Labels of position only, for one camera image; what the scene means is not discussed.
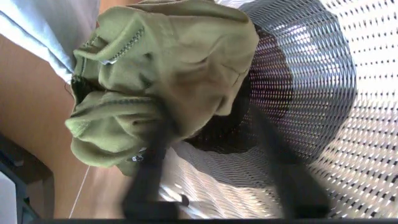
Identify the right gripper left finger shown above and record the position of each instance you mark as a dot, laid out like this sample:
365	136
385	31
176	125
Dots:
149	174

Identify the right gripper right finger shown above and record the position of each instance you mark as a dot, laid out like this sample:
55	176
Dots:
292	180

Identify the green garment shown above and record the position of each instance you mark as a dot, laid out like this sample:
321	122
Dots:
171	62

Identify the white laundry basket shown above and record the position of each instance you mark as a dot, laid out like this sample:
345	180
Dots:
342	93

